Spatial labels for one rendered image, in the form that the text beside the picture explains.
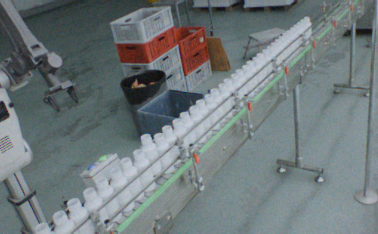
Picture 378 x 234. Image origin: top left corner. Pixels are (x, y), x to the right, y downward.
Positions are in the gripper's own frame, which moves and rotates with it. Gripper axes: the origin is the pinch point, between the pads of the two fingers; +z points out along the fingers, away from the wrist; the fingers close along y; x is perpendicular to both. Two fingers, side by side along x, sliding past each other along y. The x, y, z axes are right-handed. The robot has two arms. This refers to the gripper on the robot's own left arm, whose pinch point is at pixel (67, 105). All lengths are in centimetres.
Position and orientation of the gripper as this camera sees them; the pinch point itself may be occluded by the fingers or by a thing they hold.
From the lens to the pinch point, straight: 163.5
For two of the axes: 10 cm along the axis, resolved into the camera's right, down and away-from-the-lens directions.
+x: -6.6, 3.1, 6.9
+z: 5.0, 8.6, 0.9
